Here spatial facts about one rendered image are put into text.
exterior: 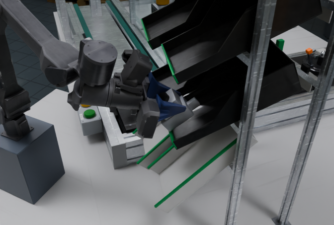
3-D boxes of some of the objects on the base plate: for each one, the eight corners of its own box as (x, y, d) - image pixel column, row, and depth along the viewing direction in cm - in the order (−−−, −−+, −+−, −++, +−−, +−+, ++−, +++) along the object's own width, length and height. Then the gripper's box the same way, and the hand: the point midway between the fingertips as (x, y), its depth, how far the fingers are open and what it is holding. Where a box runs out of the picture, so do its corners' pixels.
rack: (223, 250, 88) (283, -118, 43) (172, 156, 117) (176, -126, 71) (292, 226, 94) (408, -120, 49) (227, 142, 122) (264, -127, 77)
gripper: (102, 79, 75) (169, 89, 79) (106, 136, 60) (189, 143, 65) (107, 54, 71) (177, 66, 76) (113, 108, 56) (200, 118, 61)
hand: (167, 99), depth 69 cm, fingers closed on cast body, 4 cm apart
